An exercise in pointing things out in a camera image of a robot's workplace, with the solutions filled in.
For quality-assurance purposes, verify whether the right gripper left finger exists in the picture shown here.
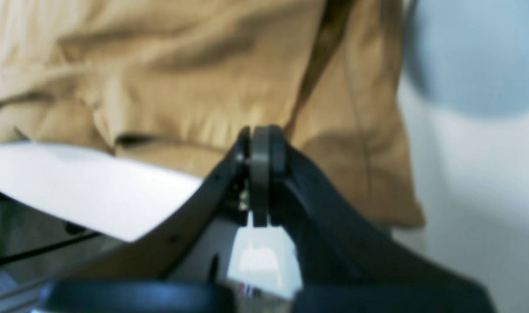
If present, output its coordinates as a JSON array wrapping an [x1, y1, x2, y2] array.
[[36, 127, 271, 313]]

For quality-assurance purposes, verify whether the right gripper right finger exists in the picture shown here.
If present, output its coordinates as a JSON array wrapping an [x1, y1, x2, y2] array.
[[269, 126, 495, 313]]

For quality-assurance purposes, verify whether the tan brown t-shirt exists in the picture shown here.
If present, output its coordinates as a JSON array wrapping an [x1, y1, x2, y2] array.
[[0, 0, 425, 228]]

